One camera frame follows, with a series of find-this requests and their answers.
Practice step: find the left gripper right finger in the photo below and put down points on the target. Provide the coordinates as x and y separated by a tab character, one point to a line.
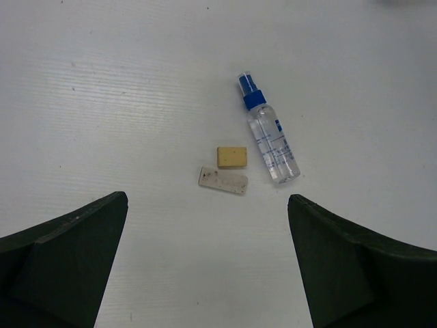
355	277

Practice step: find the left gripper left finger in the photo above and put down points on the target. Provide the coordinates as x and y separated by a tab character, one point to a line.
54	274

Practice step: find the tan eraser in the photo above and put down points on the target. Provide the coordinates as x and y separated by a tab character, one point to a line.
231	157

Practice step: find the grey eraser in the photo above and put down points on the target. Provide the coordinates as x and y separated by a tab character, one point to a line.
223	181

